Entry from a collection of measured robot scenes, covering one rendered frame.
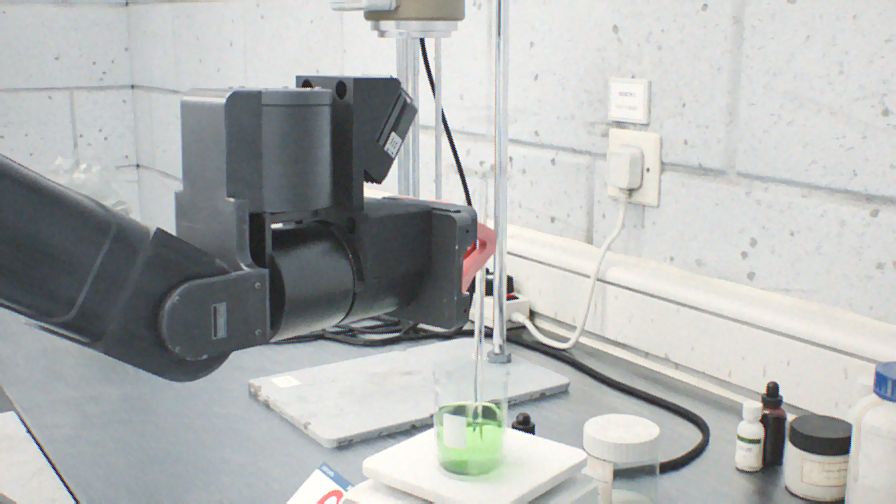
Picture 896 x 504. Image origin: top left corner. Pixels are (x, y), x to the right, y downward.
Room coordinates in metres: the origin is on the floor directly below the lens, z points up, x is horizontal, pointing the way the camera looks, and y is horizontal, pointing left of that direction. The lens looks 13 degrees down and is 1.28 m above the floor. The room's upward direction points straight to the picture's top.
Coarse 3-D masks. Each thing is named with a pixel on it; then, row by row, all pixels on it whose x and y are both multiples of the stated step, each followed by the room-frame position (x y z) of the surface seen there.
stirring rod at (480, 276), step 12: (480, 180) 0.64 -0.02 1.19; (480, 192) 0.64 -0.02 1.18; (480, 204) 0.64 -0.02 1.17; (480, 216) 0.64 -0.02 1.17; (480, 276) 0.64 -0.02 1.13; (480, 288) 0.64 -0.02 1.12; (480, 300) 0.64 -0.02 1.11; (480, 312) 0.64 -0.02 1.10; (480, 324) 0.64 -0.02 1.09; (480, 336) 0.64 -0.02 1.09; (480, 348) 0.64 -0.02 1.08; (480, 360) 0.64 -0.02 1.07; (480, 372) 0.64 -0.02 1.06
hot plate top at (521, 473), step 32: (416, 448) 0.69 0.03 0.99; (512, 448) 0.69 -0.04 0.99; (544, 448) 0.69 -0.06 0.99; (576, 448) 0.69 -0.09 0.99; (384, 480) 0.65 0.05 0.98; (416, 480) 0.63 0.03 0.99; (448, 480) 0.63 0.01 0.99; (480, 480) 0.63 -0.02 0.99; (512, 480) 0.63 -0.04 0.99; (544, 480) 0.64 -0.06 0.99
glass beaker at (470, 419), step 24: (456, 360) 0.68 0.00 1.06; (456, 384) 0.63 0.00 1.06; (480, 384) 0.63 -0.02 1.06; (504, 384) 0.65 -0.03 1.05; (456, 408) 0.63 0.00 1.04; (480, 408) 0.63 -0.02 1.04; (504, 408) 0.65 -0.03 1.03; (456, 432) 0.63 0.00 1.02; (480, 432) 0.63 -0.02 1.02; (504, 432) 0.65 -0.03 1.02; (456, 456) 0.63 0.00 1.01; (480, 456) 0.63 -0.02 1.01; (504, 456) 0.65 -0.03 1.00; (456, 480) 0.63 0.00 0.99
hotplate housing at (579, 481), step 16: (368, 480) 0.67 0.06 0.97; (576, 480) 0.67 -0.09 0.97; (592, 480) 0.68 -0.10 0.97; (352, 496) 0.65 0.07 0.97; (368, 496) 0.65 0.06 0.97; (384, 496) 0.65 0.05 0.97; (400, 496) 0.65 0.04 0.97; (416, 496) 0.65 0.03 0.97; (544, 496) 0.65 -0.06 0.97; (560, 496) 0.65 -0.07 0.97; (576, 496) 0.66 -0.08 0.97; (592, 496) 0.67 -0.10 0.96
